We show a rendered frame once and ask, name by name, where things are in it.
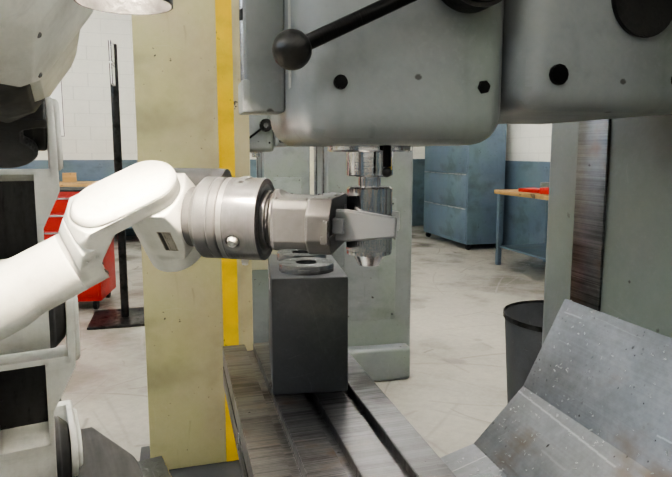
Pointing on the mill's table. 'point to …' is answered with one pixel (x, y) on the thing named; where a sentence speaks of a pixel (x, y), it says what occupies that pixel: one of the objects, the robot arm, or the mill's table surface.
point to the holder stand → (307, 323)
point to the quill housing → (389, 67)
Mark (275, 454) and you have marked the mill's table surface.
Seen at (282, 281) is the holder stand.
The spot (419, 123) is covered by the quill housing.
